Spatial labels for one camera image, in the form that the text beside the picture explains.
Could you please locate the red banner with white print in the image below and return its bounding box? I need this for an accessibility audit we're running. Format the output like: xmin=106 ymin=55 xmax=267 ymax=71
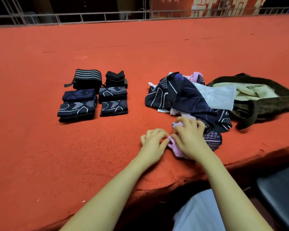
xmin=149 ymin=0 xmax=268 ymax=17

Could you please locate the single black purple-lined sock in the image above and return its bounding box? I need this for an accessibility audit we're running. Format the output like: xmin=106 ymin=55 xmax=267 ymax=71
xmin=168 ymin=115 xmax=223 ymax=159

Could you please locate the single black grey-striped sock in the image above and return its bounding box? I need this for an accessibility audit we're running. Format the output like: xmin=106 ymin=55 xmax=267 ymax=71
xmin=98 ymin=86 xmax=128 ymax=98

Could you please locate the person's right forearm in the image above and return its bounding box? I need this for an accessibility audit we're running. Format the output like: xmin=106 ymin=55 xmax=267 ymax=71
xmin=200 ymin=151 xmax=273 ymax=231

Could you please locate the person's right hand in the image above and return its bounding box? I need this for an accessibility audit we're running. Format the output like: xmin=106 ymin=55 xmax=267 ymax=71
xmin=170 ymin=116 xmax=214 ymax=162

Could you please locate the dark grey seat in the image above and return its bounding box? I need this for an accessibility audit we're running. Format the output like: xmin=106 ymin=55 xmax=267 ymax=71
xmin=256 ymin=163 xmax=289 ymax=231

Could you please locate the single black grey-heeled sock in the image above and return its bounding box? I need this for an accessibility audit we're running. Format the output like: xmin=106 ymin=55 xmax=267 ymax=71
xmin=99 ymin=96 xmax=128 ymax=101

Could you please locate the grey metal truss tower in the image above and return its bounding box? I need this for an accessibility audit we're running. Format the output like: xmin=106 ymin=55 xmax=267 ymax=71
xmin=0 ymin=0 xmax=25 ymax=24

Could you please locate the person's pale blue clothing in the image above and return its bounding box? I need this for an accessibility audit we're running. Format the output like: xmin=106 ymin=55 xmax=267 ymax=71
xmin=172 ymin=189 xmax=227 ymax=231

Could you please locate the heap of dark patterned socks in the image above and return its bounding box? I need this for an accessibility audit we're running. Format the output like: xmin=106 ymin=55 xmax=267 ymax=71
xmin=144 ymin=71 xmax=234 ymax=133

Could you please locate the person's left forearm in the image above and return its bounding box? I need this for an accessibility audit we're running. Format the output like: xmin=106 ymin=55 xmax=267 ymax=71
xmin=60 ymin=156 xmax=150 ymax=231

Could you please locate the single navy blue-lined sock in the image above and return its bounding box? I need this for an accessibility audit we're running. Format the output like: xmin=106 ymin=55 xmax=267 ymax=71
xmin=63 ymin=89 xmax=96 ymax=102

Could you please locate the single black white-patterned sock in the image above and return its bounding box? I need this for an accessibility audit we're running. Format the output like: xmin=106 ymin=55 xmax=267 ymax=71
xmin=100 ymin=99 xmax=129 ymax=117
xmin=57 ymin=99 xmax=98 ymax=117
xmin=58 ymin=114 xmax=96 ymax=123

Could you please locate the grey metal railing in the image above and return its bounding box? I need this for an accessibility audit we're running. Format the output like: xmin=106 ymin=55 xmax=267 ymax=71
xmin=0 ymin=6 xmax=289 ymax=27

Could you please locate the person's left hand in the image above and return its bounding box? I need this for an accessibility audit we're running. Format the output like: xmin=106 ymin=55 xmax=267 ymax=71
xmin=137 ymin=128 xmax=171 ymax=167

